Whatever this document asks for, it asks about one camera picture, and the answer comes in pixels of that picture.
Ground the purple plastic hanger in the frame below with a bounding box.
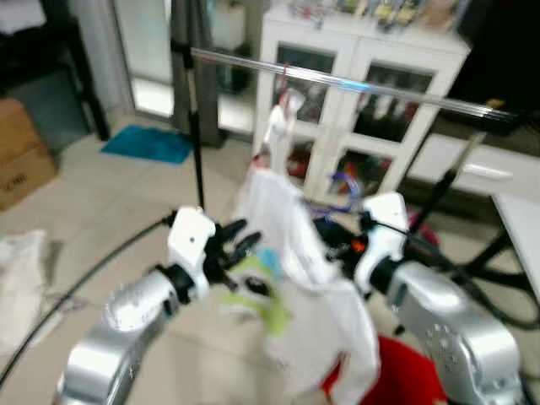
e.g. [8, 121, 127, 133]
[305, 171, 365, 213]

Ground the white shirt with green print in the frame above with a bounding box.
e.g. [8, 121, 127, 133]
[221, 245, 382, 402]

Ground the pink object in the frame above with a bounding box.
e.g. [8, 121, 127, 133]
[408, 211, 440, 246]

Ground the black upright rack pole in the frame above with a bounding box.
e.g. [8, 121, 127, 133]
[171, 38, 208, 212]

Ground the white hanging shirt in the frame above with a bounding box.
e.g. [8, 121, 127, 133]
[236, 83, 309, 284]

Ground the teal floor mat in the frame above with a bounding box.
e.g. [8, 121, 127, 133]
[100, 125, 195, 165]

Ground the grey curtain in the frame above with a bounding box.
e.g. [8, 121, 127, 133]
[169, 0, 225, 149]

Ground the white drawer TV stand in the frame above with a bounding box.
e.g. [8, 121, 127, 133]
[405, 118, 540, 203]

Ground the white table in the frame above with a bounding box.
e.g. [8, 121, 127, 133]
[494, 192, 540, 292]

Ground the white-framed glass door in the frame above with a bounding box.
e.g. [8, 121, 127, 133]
[110, 0, 262, 136]

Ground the white glass-door cabinet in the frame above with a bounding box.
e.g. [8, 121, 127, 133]
[251, 0, 472, 210]

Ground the printed cardboard box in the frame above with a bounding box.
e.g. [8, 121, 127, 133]
[0, 143, 60, 212]

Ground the dark grey board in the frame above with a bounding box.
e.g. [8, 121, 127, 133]
[8, 69, 90, 158]

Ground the black television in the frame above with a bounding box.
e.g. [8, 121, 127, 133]
[447, 0, 540, 119]

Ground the black shelf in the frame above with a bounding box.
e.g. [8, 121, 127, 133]
[0, 0, 111, 140]

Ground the white box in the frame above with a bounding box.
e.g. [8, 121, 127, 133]
[0, 0, 47, 35]

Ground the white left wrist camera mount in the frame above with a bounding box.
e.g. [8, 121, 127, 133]
[166, 206, 219, 281]

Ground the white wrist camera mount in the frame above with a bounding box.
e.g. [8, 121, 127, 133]
[166, 206, 219, 281]
[354, 192, 411, 292]

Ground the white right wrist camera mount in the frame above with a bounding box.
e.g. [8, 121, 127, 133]
[354, 192, 411, 292]

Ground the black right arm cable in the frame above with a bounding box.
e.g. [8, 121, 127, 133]
[359, 211, 540, 332]

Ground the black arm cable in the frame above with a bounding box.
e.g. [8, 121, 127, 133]
[0, 213, 178, 389]
[359, 211, 540, 332]

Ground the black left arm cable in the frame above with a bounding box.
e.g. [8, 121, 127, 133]
[0, 213, 178, 389]

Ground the chrome clothes rail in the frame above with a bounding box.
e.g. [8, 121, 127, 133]
[187, 46, 520, 123]

